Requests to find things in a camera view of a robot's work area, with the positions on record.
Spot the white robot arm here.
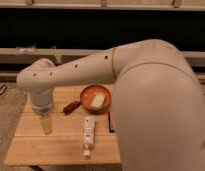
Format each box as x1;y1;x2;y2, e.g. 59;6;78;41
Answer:
17;39;205;171

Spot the wooden table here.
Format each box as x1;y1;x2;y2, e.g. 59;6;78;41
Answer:
4;86;120;166

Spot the white remote control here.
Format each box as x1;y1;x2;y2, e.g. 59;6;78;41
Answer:
83;116;96;160

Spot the orange bowl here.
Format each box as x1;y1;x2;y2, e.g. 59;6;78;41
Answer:
80;85;111;114

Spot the white soap bar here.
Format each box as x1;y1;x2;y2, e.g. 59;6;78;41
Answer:
91;94;105;110

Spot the dark red rectangular box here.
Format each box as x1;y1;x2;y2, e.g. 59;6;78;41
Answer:
108;111;115;133

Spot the brown handled tool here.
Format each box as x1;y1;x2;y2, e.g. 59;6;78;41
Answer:
62;101;81;115

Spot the black cable on floor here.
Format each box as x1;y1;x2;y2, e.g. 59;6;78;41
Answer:
0;83;8;98

